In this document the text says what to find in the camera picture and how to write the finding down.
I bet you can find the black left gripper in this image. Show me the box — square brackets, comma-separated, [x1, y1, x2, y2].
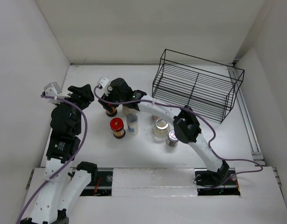
[55, 84, 93, 134]

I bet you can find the red lid sauce jar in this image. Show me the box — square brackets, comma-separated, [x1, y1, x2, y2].
[106, 104, 117, 117]
[110, 118, 126, 139]

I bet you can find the silver lid white bottle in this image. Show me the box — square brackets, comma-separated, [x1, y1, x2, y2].
[126, 113, 139, 135]

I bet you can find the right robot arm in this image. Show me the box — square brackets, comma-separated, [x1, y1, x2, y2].
[98, 77, 230, 186]

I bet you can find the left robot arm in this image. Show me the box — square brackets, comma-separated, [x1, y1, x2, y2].
[16, 82, 98, 224]

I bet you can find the flat black lid grinder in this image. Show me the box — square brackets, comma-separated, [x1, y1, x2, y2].
[122, 105, 134, 116]

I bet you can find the labelled lid pink jar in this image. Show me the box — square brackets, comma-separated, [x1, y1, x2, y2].
[152, 115, 159, 120]

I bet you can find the open clear glass jar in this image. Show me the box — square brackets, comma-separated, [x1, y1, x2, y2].
[152, 118, 170, 138]

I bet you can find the labelled lid brown jar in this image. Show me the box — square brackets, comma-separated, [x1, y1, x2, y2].
[166, 130, 179, 147]

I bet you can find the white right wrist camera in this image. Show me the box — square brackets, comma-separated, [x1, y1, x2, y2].
[98, 77, 111, 96]

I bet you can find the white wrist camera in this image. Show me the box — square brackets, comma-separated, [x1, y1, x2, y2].
[98, 77, 111, 96]
[44, 82, 62, 97]

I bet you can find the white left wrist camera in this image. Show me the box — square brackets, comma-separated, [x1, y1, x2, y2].
[44, 82, 62, 97]

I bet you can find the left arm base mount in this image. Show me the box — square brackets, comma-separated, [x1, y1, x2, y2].
[80, 169, 113, 196]

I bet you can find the black wire rack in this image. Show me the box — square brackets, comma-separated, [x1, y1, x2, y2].
[152, 49, 245, 123]

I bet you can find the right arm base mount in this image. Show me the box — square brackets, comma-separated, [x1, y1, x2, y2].
[193, 169, 241, 196]

